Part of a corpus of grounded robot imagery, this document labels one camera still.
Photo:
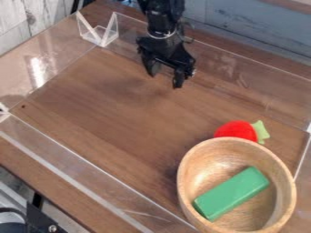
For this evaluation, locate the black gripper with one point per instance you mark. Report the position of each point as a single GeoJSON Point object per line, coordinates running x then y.
{"type": "Point", "coordinates": [167, 52]}

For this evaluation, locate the red plush tomato toy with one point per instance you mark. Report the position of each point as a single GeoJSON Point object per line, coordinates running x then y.
{"type": "Point", "coordinates": [243, 129]}

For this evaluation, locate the wooden bowl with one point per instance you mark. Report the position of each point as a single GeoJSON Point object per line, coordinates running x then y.
{"type": "Point", "coordinates": [209, 163]}

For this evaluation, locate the green rectangular block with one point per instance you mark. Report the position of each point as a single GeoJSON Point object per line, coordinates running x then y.
{"type": "Point", "coordinates": [229, 194]}

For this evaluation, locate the black clamp with screw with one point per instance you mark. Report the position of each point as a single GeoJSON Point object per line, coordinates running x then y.
{"type": "Point", "coordinates": [40, 223]}

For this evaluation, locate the clear acrylic corner bracket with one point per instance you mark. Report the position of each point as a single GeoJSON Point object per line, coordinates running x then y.
{"type": "Point", "coordinates": [98, 35]}

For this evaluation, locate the clear acrylic back wall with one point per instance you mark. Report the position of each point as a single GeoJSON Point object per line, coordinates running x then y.
{"type": "Point", "coordinates": [271, 91]}

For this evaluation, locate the clear acrylic wall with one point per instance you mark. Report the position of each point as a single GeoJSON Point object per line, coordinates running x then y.
{"type": "Point", "coordinates": [271, 91]}
{"type": "Point", "coordinates": [102, 203]}

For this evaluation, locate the clear acrylic front wall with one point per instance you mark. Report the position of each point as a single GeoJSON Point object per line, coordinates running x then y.
{"type": "Point", "coordinates": [102, 203]}

